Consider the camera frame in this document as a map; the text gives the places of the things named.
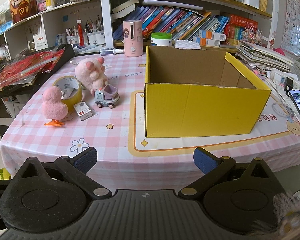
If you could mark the black side table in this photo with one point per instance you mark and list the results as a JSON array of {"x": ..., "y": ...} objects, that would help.
[{"x": 67, "y": 51}]

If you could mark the pink plush pig toy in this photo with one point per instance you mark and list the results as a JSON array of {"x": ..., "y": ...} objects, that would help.
[{"x": 90, "y": 75}]

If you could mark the small spray bottle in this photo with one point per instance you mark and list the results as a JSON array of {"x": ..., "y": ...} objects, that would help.
[{"x": 110, "y": 51}]

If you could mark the thick cream book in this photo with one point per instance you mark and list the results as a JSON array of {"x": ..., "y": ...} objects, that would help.
[{"x": 123, "y": 7}]

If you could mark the white power strip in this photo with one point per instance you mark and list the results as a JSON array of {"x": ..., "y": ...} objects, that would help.
[{"x": 277, "y": 76}]

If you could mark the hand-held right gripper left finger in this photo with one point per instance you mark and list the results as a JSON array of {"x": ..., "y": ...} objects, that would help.
[{"x": 86, "y": 158}]

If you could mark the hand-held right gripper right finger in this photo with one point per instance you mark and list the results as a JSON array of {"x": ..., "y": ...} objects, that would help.
[{"x": 205, "y": 161}]

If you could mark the colourful ornament bunch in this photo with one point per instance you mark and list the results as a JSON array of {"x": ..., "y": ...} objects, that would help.
[{"x": 252, "y": 36}]

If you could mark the black phone charger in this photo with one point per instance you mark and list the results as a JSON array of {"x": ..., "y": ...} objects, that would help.
[{"x": 288, "y": 83}]

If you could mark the white jar green lid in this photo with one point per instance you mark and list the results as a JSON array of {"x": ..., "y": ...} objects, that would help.
[{"x": 161, "y": 40}]

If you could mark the clear packing tape roll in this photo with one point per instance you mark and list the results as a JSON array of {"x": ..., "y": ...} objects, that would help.
[{"x": 75, "y": 100}]

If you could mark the thick red book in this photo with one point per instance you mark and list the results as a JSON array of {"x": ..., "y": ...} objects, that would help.
[{"x": 243, "y": 21}]

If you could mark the magenta plush item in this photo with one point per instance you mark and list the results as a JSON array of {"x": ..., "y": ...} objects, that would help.
[{"x": 280, "y": 51}]

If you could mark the orange white carton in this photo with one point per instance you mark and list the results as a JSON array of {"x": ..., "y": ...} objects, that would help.
[
  {"x": 212, "y": 35},
  {"x": 205, "y": 42}
]

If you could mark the pile of red packets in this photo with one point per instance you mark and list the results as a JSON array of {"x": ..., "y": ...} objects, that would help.
[{"x": 22, "y": 70}]

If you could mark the white pen holder cup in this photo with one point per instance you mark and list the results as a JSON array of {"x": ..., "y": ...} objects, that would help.
[
  {"x": 96, "y": 38},
  {"x": 72, "y": 40}
]

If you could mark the cartoon figure printed box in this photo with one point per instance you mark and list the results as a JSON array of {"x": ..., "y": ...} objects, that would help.
[{"x": 22, "y": 7}]

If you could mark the row of colourful books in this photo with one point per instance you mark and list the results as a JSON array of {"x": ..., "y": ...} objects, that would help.
[{"x": 165, "y": 17}]

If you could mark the pink cartoon humidifier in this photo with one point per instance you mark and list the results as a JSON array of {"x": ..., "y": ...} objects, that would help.
[{"x": 132, "y": 37}]

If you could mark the white quilted purse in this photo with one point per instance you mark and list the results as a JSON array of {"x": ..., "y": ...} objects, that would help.
[{"x": 187, "y": 45}]

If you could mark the white straws box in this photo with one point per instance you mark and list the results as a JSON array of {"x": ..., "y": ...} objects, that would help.
[{"x": 41, "y": 40}]

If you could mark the yellow cardboard box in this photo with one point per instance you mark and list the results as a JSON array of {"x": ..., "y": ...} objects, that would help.
[{"x": 190, "y": 110}]

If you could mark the white paper roll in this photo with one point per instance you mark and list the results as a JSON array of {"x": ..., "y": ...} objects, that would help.
[{"x": 172, "y": 7}]

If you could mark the person's fuzzy clothing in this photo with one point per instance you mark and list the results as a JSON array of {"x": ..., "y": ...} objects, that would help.
[{"x": 292, "y": 215}]

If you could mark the grey toy truck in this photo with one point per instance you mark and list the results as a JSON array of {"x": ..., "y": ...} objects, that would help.
[{"x": 106, "y": 98}]

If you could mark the white wooden bookshelf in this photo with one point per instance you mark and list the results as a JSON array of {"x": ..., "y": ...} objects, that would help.
[{"x": 106, "y": 5}]

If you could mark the stack of papers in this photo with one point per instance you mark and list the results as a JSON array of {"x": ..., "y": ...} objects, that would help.
[{"x": 260, "y": 57}]

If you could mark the pink wind-up chick toy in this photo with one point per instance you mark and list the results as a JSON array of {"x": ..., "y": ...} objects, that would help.
[{"x": 53, "y": 102}]

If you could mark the small white carton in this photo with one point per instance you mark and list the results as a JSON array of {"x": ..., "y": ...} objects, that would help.
[{"x": 82, "y": 111}]

